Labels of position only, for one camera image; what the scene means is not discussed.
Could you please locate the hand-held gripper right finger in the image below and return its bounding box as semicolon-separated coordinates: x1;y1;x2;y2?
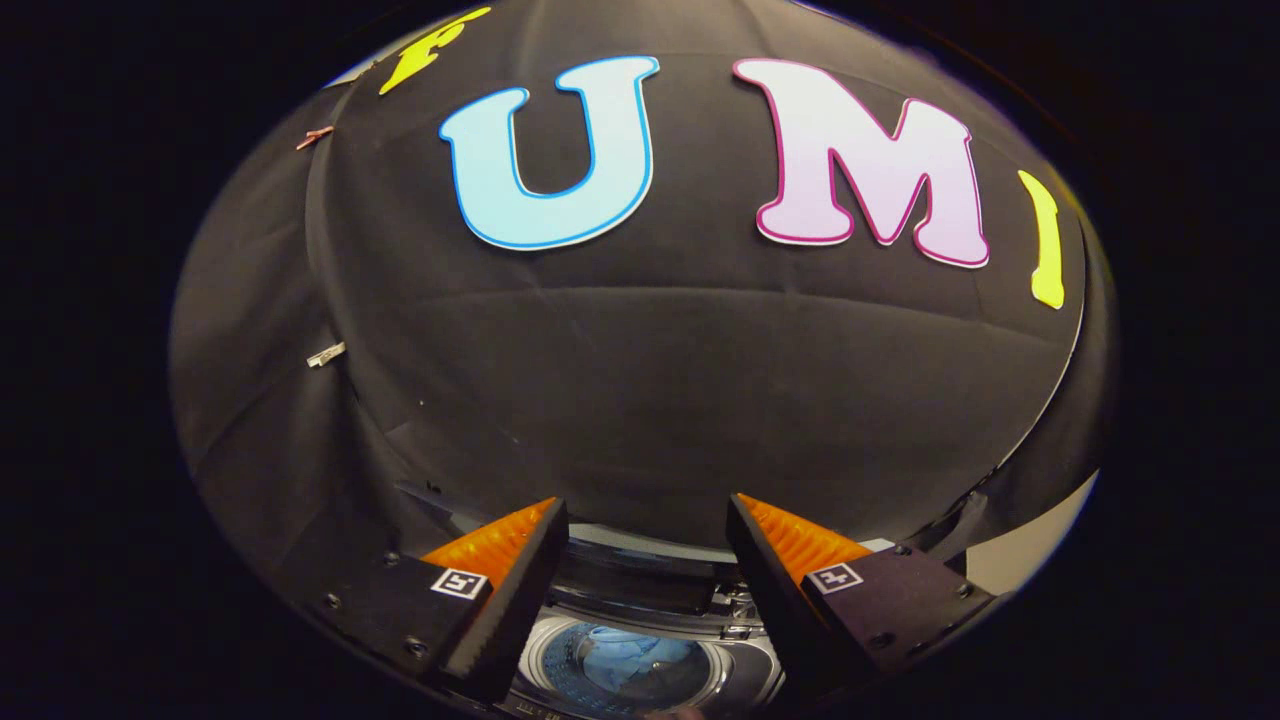
725;492;1001;701

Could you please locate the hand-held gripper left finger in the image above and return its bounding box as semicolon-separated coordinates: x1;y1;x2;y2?
285;497;571;706

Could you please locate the grey washing machine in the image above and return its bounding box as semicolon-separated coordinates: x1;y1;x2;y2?
500;600;793;720

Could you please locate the light blue shirt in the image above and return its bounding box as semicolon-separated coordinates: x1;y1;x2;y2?
583;626;706;703

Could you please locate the black backdrop cloth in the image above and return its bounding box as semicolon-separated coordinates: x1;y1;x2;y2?
168;0;1116;641

